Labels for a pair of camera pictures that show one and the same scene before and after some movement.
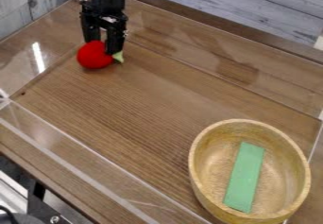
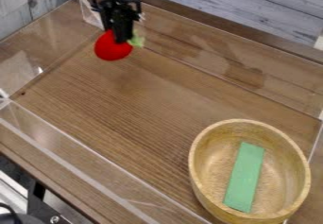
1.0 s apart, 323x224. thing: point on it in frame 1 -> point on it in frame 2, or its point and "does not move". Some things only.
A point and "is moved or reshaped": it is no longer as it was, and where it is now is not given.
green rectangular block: (243, 177) does not move
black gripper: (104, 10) -> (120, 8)
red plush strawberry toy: (91, 55) is moved or reshaped
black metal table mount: (37, 208) does not move
